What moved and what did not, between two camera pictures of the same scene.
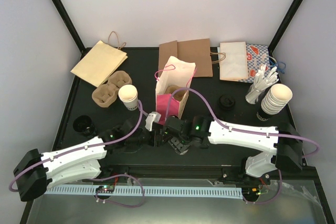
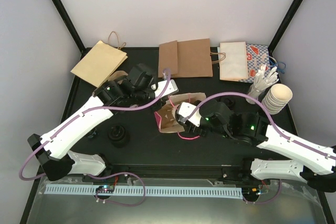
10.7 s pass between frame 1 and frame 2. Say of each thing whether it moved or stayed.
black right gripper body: moved
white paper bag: stayed
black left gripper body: moved
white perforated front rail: stayed
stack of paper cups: stayed
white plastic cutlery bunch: stayed
